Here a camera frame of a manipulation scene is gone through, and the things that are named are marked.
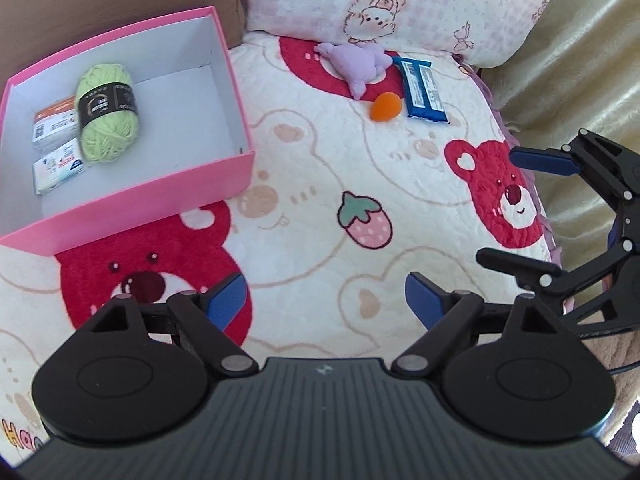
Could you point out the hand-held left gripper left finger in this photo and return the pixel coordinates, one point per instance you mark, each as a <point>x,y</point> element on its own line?
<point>227,300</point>

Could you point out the orange ball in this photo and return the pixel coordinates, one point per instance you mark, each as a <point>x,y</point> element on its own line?
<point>386,106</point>

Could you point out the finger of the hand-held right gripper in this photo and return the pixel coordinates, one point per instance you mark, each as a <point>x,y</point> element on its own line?
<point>510,262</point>
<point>542,160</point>

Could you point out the purple plush toy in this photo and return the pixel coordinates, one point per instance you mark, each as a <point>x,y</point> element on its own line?
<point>357,62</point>

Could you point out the blue snack packet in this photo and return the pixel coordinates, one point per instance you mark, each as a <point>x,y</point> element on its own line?
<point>422,90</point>

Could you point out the person's beige trousers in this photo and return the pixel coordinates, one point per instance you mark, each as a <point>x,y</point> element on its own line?
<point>610,347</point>

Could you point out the small white blue-print box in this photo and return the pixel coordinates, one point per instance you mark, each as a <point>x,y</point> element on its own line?
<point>57,167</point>

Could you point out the green yarn ball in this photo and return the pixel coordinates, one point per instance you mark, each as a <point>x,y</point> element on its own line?
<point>107,130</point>

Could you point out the pink cardboard box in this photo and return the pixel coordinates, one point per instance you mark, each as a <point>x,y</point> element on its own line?
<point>150,195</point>

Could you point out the pink checked pillow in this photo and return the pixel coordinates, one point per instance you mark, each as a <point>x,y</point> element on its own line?
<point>425,0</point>

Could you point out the small orange-label white box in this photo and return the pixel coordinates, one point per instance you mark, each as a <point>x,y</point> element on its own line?
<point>52,122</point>

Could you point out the bear-printed bed sheet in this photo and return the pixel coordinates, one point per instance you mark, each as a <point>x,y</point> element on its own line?
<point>320,170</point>

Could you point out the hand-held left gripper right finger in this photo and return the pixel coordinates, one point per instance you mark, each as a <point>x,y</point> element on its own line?
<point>425,300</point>

